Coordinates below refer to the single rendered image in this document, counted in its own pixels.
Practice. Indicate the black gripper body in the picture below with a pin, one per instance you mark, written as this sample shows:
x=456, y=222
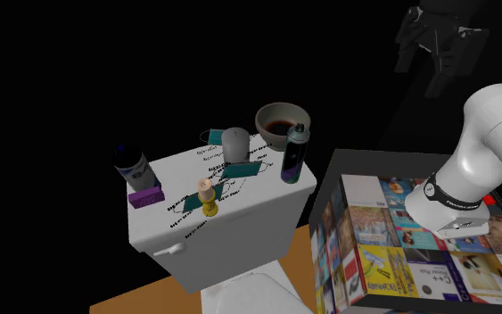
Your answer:
x=448, y=11

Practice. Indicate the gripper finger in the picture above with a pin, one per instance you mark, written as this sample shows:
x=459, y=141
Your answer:
x=450, y=61
x=411, y=37

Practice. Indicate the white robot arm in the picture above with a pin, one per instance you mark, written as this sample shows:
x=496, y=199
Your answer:
x=485, y=148

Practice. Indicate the beige bowl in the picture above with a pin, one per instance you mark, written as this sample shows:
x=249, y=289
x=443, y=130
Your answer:
x=282, y=116

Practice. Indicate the green and purple spray can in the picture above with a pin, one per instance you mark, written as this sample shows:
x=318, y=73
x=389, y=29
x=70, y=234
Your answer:
x=294, y=157

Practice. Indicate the patterned robot stand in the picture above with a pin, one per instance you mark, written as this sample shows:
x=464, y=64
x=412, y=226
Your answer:
x=376, y=243

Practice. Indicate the grey cylinder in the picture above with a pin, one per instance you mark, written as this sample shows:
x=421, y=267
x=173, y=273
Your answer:
x=235, y=144

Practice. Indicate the teal face mask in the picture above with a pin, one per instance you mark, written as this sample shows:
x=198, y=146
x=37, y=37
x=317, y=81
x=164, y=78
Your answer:
x=242, y=169
x=214, y=137
x=192, y=202

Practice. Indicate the yellow and beige figure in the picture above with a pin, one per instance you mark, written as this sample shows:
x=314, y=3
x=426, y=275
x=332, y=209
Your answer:
x=207, y=196

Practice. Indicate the black and blue spray can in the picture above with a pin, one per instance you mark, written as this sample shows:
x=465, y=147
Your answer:
x=134, y=167

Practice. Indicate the purple box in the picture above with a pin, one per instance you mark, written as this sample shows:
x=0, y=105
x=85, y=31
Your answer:
x=145, y=198

